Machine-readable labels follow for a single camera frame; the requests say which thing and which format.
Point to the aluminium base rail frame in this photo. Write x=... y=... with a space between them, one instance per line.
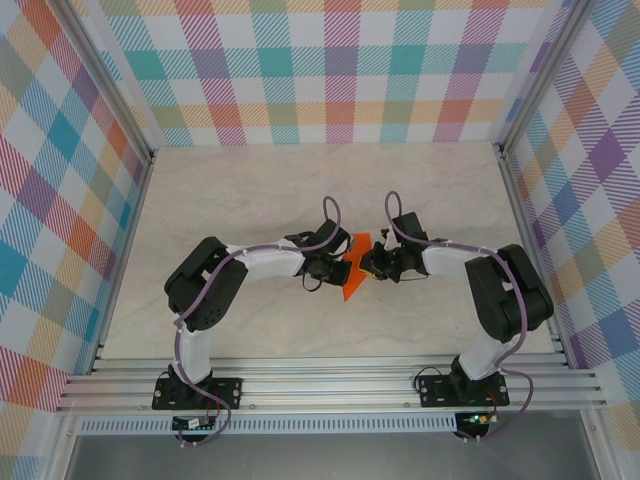
x=330 y=385

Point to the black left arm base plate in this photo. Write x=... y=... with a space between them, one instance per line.
x=225 y=392

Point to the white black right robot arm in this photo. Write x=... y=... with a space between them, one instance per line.
x=510 y=300

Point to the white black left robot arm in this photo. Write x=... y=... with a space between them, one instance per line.
x=270 y=265

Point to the orange block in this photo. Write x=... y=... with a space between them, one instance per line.
x=352 y=290

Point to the circuit board with green light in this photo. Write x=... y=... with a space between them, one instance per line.
x=475 y=419

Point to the small black circuit board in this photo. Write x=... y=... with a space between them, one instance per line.
x=187 y=424

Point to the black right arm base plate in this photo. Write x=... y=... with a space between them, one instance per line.
x=435 y=392

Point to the aluminium side rail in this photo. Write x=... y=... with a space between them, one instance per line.
x=519 y=200
x=118 y=275

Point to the aluminium corner post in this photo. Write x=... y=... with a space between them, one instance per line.
x=106 y=75
x=541 y=75

